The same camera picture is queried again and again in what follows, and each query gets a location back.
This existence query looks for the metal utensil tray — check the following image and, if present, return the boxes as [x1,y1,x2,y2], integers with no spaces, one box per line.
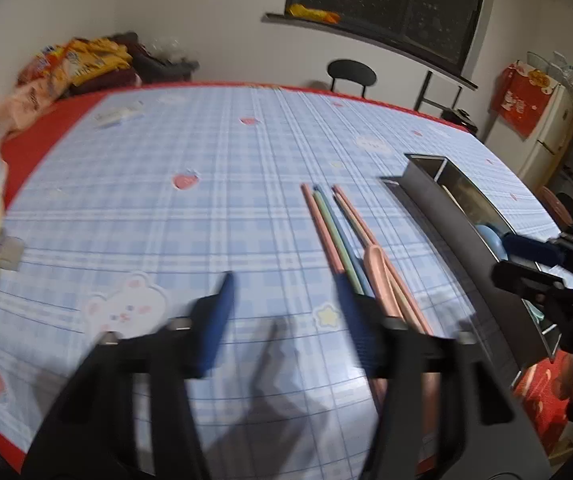
[403,154,567,386]

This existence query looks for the yellow snack bags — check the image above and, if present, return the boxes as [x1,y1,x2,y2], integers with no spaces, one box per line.
[64,37,134,86]

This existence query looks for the clear containers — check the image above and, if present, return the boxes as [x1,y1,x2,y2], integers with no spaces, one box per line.
[523,50,573,88]

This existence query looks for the cream refrigerator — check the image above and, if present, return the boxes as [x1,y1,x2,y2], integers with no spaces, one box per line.
[483,80,573,188]

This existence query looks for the brown rice cooker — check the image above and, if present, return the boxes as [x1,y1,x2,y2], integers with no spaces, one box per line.
[441,107,479,133]

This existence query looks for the blue spoon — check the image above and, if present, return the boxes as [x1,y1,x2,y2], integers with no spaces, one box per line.
[476,225,509,261]

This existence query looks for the blue plaid tablecloth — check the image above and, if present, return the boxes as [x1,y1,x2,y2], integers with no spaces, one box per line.
[0,85,567,476]

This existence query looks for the green chopstick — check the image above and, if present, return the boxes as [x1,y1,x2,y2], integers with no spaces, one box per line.
[311,189,367,297]

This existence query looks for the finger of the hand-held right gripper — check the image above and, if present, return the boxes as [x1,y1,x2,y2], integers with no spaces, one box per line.
[503,232,573,266]
[491,259,567,306]

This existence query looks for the black metal frame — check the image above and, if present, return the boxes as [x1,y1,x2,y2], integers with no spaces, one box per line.
[413,70,467,111]

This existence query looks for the dark window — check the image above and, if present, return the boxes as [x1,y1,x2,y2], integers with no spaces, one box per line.
[286,0,492,78]

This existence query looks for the dark basket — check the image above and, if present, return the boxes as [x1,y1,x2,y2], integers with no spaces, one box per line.
[134,42,200,83]

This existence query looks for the clear plastic bag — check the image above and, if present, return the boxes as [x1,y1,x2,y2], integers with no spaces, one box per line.
[146,37,192,61]

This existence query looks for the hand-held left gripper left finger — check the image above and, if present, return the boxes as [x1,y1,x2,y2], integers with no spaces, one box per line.
[21,270,237,480]

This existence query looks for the orange snack bag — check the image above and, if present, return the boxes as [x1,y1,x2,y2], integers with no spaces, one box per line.
[16,45,74,96]

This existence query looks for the pink snack bag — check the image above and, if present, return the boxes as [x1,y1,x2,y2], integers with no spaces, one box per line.
[0,82,57,133]

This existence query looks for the dark window sill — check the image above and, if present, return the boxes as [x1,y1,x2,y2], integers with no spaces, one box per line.
[261,11,479,91]

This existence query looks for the pink chopstick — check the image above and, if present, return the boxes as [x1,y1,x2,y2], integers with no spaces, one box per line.
[300,183,348,275]
[335,185,437,333]
[331,190,434,336]

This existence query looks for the yellow snack packet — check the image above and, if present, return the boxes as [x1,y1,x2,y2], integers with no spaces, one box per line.
[286,4,341,24]

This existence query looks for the blue chopstick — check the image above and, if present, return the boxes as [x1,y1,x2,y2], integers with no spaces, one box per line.
[316,185,376,298]

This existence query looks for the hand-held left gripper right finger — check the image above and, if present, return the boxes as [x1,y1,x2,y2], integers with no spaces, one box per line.
[333,270,552,480]

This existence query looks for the black chair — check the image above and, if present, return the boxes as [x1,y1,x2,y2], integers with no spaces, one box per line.
[327,59,378,98]

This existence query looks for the pink spoon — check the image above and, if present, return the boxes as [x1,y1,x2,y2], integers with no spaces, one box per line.
[363,245,439,411]

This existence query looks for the red printed cloth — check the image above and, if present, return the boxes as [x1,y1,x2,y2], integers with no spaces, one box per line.
[490,62,557,136]

